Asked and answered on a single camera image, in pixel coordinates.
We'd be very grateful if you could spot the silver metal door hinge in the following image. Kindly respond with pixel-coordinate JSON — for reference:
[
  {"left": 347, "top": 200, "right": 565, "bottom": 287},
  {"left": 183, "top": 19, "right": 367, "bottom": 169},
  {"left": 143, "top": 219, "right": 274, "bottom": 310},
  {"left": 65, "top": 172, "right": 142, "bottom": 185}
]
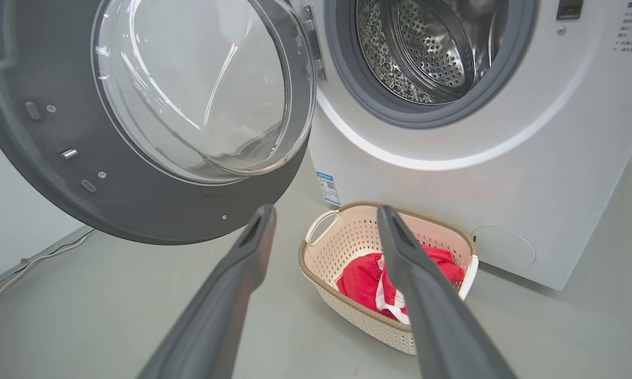
[{"left": 301, "top": 4, "right": 328, "bottom": 82}]

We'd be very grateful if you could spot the blue energy label sticker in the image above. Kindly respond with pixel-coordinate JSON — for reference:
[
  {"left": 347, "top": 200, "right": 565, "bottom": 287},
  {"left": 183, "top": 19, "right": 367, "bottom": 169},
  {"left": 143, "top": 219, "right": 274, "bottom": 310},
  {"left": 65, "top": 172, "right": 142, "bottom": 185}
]
[{"left": 316, "top": 171, "right": 342, "bottom": 207}]

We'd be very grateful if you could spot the white front-load washing machine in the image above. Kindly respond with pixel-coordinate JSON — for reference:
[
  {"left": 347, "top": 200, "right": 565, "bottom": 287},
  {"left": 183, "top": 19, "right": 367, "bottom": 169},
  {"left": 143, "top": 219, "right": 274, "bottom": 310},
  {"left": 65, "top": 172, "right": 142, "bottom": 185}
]
[{"left": 290, "top": 0, "right": 632, "bottom": 291}]

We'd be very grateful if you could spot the dark round glass washer door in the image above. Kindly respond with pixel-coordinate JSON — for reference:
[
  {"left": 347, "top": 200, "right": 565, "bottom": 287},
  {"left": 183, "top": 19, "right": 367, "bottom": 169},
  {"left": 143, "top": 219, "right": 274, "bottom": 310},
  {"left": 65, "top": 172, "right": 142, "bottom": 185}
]
[{"left": 0, "top": 0, "right": 318, "bottom": 246}]

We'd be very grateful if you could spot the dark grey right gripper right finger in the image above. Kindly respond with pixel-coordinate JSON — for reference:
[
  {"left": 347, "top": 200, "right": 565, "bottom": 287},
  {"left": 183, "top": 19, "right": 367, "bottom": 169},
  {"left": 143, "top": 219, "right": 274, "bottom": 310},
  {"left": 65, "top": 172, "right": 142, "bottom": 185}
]
[{"left": 377, "top": 205, "right": 518, "bottom": 379}]

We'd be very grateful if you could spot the round white filter hatch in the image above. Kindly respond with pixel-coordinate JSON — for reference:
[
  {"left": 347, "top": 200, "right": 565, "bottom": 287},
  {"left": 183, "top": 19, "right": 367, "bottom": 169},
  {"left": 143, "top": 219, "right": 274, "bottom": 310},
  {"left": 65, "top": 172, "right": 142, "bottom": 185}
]
[{"left": 470, "top": 226, "right": 537, "bottom": 270}]

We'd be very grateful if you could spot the perforated steel washer drum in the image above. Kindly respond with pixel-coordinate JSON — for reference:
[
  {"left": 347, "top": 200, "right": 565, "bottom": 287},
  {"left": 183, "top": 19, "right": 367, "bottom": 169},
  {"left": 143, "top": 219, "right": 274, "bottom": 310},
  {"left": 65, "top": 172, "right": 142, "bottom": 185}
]
[{"left": 354, "top": 0, "right": 510, "bottom": 105}]

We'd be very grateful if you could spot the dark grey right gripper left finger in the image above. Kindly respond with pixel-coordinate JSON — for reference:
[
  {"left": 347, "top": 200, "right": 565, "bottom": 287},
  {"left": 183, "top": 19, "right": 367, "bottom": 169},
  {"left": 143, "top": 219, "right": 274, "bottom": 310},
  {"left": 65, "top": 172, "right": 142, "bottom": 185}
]
[{"left": 137, "top": 204, "right": 278, "bottom": 379}]

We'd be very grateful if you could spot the cream perforated basket brown rim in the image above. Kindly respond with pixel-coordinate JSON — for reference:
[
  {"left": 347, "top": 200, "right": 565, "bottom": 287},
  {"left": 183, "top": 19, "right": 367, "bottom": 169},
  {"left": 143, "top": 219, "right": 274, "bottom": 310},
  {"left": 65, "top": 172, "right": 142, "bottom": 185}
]
[{"left": 298, "top": 201, "right": 479, "bottom": 355}]

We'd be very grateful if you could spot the red and white garment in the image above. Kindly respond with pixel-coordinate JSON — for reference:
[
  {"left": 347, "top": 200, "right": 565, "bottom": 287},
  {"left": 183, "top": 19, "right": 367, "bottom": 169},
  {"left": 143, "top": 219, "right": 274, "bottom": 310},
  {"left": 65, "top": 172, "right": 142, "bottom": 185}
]
[{"left": 335, "top": 243, "right": 466, "bottom": 325}]

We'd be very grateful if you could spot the white floor cable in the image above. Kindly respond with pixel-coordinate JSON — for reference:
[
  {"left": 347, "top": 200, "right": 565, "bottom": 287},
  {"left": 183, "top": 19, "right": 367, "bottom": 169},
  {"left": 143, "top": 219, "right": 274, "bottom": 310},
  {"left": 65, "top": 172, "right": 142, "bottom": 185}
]
[{"left": 0, "top": 229, "right": 96, "bottom": 307}]

